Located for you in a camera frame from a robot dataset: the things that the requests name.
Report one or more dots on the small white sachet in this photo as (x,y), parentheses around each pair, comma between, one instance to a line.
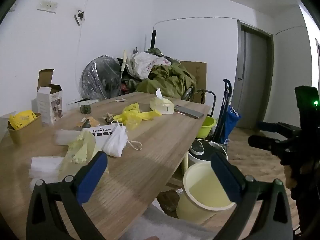
(121,100)

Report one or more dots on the white face mask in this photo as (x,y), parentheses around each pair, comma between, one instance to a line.
(116,141)

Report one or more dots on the brown paper bowl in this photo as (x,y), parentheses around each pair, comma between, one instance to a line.
(23,133)

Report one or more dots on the brown cardboard sheet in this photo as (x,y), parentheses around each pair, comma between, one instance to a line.
(198,72)

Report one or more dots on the person's right hand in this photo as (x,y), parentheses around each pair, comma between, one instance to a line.
(291,177)

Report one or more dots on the open white carton box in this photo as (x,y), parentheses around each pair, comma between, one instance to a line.
(48,102)

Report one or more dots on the pale yellow plastic bin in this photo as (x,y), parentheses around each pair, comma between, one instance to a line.
(207,192)

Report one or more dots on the dark wooden boards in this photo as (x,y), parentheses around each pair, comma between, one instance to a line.
(170,201)

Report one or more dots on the grey door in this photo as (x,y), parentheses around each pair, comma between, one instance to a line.
(252,77)

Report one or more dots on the grey phone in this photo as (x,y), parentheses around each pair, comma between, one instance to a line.
(190,112)

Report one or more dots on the green plastic basin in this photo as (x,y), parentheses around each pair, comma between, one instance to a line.
(207,126)

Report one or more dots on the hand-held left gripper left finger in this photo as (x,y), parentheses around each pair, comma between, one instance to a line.
(92,177)

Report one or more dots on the small green crumpled wad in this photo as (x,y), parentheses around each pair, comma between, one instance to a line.
(85,109)

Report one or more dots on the white plastic stick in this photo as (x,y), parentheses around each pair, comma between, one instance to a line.
(123,65)

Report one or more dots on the white black printed card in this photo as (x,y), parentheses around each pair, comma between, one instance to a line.
(100,132)

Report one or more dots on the white plastic shopping bag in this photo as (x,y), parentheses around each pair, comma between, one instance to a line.
(142,65)

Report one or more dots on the pale yellow tissue pack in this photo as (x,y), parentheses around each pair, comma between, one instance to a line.
(162,105)

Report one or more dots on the blue shopping trolley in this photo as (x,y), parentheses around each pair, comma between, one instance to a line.
(226,116)

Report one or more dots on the broken wall socket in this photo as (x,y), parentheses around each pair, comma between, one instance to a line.
(80,17)

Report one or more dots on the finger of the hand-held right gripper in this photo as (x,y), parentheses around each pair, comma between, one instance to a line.
(272,145)
(277,127)

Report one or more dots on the paper ball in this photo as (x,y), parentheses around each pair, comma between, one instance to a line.
(108,116)

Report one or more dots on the olive green cloth pile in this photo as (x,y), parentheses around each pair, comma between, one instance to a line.
(170,77)

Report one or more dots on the clear plastic wrapper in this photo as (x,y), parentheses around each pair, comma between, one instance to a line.
(45,166)

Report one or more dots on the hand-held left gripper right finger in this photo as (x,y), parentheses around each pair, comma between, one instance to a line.
(225,180)

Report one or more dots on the pale yellow plastic bag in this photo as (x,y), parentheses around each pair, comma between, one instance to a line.
(80,147)

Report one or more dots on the black metal chair frame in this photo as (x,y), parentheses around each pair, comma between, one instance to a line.
(213,100)

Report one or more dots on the plastic wrapped fan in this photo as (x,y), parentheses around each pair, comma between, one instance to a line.
(100,80)

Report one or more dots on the black pole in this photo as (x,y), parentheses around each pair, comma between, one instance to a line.
(153,40)

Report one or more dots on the person's right forearm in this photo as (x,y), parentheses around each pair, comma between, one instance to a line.
(310,217)

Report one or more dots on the white round appliance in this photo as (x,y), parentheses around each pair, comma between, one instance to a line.
(202,152)

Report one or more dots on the light grey cloth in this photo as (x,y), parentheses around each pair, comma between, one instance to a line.
(162,226)

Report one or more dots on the orange snack wrapper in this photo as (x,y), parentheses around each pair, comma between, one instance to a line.
(87,123)

